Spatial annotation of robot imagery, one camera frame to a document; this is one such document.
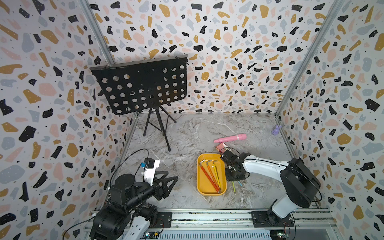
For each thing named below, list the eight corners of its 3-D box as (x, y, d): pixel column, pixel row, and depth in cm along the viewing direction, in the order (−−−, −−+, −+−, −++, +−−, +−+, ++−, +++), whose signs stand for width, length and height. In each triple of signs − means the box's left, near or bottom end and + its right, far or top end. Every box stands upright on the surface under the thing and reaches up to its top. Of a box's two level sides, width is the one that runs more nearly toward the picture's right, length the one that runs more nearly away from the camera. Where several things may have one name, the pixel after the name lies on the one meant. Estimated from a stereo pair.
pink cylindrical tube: (214, 144, 106) (214, 140, 103) (213, 140, 108) (213, 136, 105) (246, 140, 108) (247, 137, 105) (244, 137, 111) (246, 133, 107)
